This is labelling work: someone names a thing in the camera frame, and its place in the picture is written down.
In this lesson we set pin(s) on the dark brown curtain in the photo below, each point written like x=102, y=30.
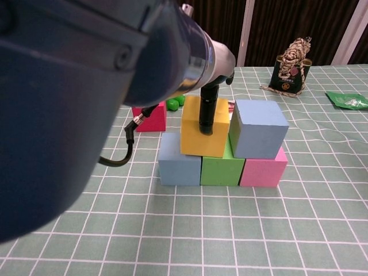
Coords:
x=287, y=23

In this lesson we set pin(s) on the white picture card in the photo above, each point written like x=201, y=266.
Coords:
x=230, y=107

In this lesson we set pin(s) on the yellow cube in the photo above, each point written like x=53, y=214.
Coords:
x=204, y=141

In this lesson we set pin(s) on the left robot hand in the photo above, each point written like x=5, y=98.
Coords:
x=221, y=63

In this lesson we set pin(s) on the pink cube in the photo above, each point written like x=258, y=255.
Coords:
x=261, y=172

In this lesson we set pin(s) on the green checkered tablecloth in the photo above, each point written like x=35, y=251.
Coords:
x=201, y=224

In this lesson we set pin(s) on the white frame post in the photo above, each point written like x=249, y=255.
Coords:
x=245, y=28
x=349, y=34

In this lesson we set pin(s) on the green cube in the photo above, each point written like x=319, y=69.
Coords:
x=221, y=172

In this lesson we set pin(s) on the blue cube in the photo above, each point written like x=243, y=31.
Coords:
x=178, y=172
x=258, y=135

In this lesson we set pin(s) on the dark green gift box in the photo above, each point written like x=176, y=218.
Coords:
x=284, y=84

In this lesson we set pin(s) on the green plastic toy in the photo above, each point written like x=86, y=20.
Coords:
x=176, y=102

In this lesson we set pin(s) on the red cube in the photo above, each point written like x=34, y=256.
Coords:
x=153, y=120

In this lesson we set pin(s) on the green foil packet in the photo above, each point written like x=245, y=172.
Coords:
x=345, y=100

